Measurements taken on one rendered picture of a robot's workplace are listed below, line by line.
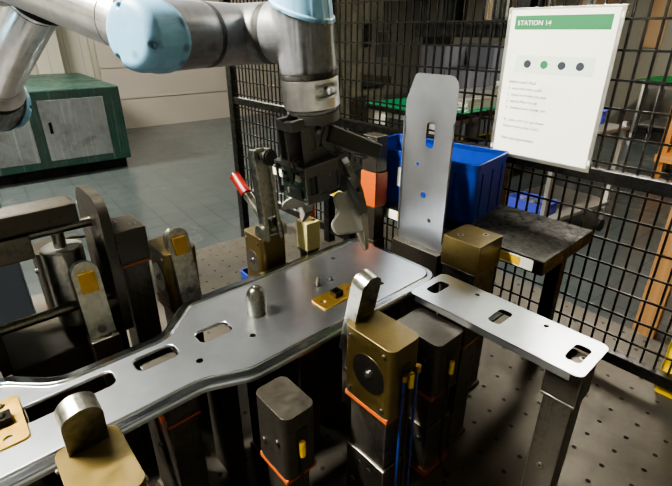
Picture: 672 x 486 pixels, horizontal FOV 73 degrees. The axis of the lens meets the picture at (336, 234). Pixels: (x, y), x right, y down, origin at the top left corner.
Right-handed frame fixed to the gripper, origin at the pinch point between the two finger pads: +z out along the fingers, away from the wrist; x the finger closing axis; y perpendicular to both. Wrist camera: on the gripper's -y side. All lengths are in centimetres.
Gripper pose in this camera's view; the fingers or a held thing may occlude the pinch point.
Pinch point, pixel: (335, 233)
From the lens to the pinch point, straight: 71.9
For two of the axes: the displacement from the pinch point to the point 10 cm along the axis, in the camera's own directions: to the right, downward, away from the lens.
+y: -7.4, 3.7, -5.6
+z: 0.8, 8.8, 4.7
